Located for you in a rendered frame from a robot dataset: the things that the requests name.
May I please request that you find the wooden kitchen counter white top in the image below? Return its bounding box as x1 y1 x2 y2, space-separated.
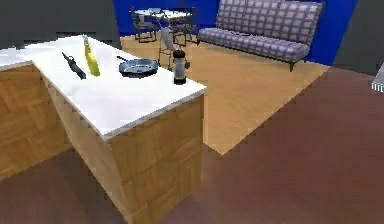
0 34 208 224

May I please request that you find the black glass pepper grinder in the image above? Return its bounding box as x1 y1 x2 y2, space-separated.
172 49 188 86

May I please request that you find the grey frying pan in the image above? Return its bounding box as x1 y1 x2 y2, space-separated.
116 55 159 79

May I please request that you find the grey metal stool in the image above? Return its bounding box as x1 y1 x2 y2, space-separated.
156 13 192 72

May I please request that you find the dark dining chair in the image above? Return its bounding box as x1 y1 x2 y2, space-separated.
129 5 158 44
171 6 198 47

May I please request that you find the grey checked sofa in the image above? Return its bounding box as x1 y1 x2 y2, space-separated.
196 0 326 73

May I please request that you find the yellow bottle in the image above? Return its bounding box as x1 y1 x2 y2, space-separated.
82 35 101 78

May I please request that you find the black long utensil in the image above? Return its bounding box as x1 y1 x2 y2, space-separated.
61 51 87 81

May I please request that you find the white ribbed object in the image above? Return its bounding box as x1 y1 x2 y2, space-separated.
371 61 384 94

